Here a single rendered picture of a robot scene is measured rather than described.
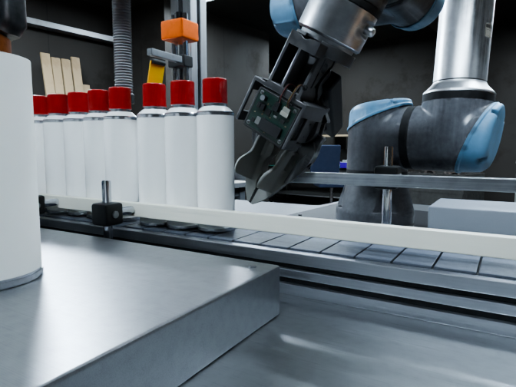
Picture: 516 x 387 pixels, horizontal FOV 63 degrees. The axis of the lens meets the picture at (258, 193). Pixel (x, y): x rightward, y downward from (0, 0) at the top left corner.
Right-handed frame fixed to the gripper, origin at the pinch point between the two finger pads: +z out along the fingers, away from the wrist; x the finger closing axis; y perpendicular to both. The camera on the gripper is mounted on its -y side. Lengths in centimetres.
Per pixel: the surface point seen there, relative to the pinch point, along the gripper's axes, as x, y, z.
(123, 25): -42.7, -8.8, -7.4
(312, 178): 4.6, -2.4, -5.0
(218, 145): -7.3, 2.0, -3.0
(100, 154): -26.3, 1.9, 9.6
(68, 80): -405, -278, 137
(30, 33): -454, -252, 107
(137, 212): -13.2, 4.6, 11.3
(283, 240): 6.8, 1.8, 2.3
